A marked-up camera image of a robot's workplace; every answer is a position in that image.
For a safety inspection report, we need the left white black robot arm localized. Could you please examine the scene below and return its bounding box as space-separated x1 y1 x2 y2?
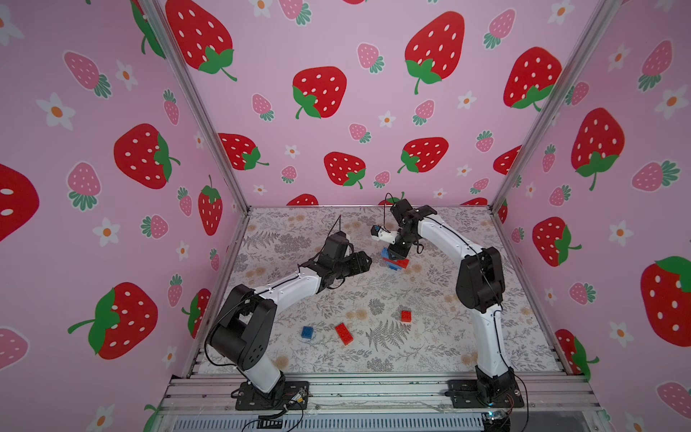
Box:
204 231 372 397

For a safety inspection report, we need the blue 2x2 brick left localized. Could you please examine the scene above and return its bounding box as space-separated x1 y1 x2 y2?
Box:
301 326 314 340

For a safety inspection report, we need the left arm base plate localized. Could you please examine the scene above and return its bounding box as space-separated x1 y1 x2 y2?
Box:
231 381 310 411

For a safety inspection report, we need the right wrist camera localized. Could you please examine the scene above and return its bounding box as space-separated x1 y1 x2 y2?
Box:
371 225 397 244

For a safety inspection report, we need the aluminium corner post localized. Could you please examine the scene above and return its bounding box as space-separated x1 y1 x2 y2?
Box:
141 0 251 216
489 0 621 216

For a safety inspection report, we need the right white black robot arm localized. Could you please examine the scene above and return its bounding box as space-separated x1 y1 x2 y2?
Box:
371 199 522 406

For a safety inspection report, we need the red 2x4 brick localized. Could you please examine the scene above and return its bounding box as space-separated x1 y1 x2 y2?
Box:
335 323 354 346
383 259 410 269

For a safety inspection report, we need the left aluminium corner post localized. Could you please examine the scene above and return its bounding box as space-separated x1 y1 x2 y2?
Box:
141 0 251 216

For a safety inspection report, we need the aluminium front rail frame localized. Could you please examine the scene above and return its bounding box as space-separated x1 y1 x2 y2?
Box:
152 372 613 431

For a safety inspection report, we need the right aluminium corner post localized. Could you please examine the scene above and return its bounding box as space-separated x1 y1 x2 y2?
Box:
489 0 621 216

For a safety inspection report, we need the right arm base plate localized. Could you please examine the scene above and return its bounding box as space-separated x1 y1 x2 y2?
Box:
444 380 525 410

